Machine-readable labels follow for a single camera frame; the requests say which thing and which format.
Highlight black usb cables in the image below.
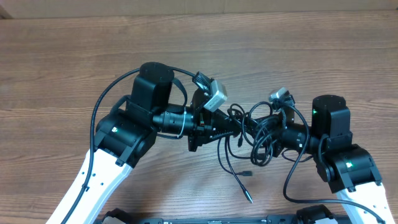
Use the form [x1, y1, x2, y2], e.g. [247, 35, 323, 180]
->
[216, 101, 285, 205]

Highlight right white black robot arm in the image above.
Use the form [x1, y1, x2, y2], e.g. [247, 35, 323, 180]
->
[269, 93, 394, 223]

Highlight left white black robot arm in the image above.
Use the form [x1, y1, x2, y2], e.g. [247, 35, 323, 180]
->
[49, 62, 239, 223]

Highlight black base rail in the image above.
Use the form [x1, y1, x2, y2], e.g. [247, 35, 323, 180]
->
[94, 205, 351, 224]

